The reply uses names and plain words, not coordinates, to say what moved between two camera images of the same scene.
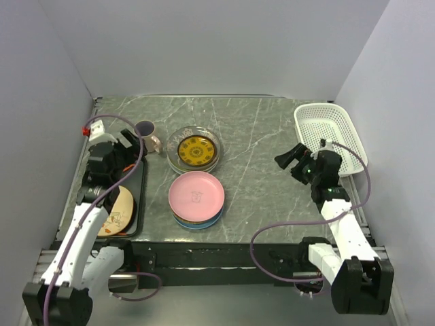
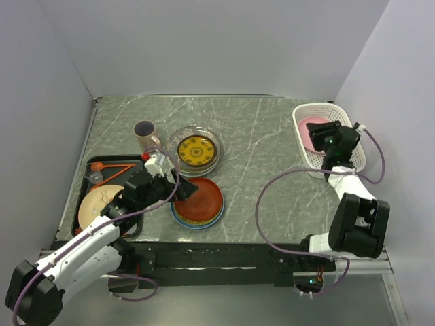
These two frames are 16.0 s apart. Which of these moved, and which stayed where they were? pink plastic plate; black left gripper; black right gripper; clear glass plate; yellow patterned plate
Moved: black left gripper; black right gripper; pink plastic plate
Stayed: clear glass plate; yellow patterned plate
